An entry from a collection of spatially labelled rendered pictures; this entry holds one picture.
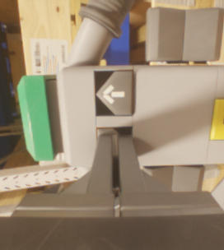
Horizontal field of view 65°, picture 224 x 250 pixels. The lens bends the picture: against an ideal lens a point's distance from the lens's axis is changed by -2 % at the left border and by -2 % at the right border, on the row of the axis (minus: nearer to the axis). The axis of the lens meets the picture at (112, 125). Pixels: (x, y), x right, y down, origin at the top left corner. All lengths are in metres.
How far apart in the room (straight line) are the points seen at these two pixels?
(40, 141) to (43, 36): 0.70
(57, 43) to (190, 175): 0.75
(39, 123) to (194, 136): 0.14
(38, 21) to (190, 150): 0.78
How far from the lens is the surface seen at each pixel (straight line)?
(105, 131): 0.15
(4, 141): 2.09
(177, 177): 0.20
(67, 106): 0.16
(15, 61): 2.13
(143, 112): 0.15
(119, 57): 0.94
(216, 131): 0.18
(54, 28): 0.85
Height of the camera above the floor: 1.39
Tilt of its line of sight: 15 degrees down
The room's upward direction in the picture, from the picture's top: 96 degrees counter-clockwise
